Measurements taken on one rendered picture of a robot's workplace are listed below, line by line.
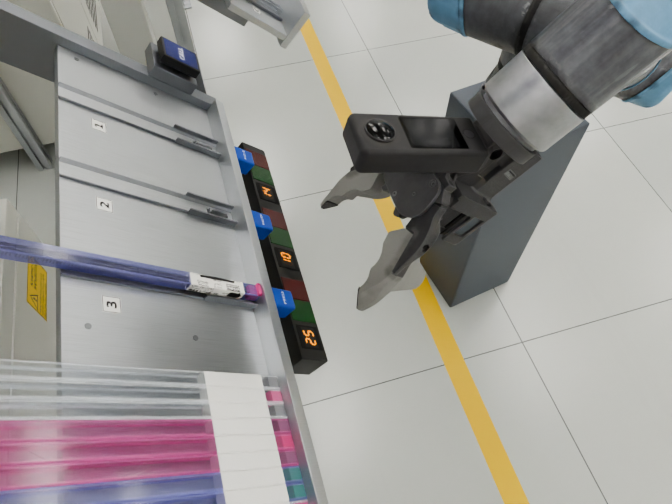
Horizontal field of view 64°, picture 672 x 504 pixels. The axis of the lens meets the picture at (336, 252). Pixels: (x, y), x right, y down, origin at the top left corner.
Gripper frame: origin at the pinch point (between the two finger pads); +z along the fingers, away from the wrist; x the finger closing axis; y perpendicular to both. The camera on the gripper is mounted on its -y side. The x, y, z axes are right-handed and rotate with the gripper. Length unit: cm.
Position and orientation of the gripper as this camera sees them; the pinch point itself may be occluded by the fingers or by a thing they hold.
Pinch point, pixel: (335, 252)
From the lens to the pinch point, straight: 53.8
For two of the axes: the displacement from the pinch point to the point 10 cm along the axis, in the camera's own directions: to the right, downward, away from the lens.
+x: -2.8, -8.0, 5.3
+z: -6.5, 5.7, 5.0
